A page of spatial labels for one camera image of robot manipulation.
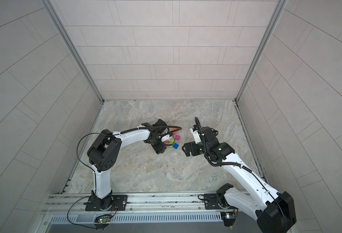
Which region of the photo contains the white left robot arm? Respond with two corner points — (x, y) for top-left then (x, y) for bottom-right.
(84, 119), (174, 211)

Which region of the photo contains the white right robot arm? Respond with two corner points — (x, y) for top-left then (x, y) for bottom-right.
(182, 125), (297, 233)

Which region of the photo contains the green wood block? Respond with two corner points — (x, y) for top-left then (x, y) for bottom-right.
(169, 139), (175, 148)

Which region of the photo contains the right circuit board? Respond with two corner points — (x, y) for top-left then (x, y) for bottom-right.
(220, 212), (237, 220)

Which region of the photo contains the circuit board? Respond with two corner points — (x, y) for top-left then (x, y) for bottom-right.
(94, 214), (111, 224)
(220, 212), (237, 220)

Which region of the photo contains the left circuit board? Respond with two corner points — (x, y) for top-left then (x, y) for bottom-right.
(94, 214), (111, 224)

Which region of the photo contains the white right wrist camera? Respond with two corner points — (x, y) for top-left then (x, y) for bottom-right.
(190, 125), (201, 144)

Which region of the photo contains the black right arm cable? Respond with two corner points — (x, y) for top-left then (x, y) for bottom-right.
(194, 117), (288, 233)

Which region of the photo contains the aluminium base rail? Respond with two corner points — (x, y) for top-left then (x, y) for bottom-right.
(42, 192), (238, 228)

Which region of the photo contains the aluminium corner post left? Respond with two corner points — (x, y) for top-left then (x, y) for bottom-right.
(41, 0), (105, 104)

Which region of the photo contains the aluminium corner post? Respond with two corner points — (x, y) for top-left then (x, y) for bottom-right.
(41, 0), (105, 104)
(236, 0), (287, 103)

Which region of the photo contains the aluminium corner post right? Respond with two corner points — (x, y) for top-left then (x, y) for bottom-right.
(236, 0), (287, 103)

